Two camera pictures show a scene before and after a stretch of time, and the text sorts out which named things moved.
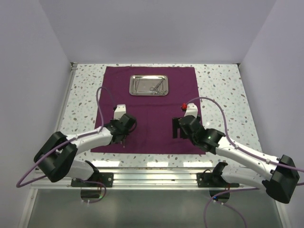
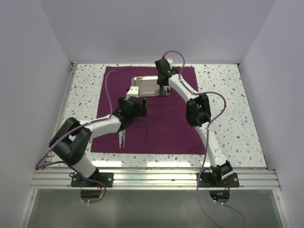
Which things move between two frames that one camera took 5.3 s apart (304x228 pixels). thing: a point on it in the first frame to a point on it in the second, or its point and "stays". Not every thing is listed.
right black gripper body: (193, 140) to (164, 84)
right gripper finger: (183, 133) to (160, 80)
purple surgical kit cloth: (153, 133) stays
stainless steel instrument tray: (148, 85) stays
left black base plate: (106, 178) stays
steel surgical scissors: (154, 90) to (160, 92)
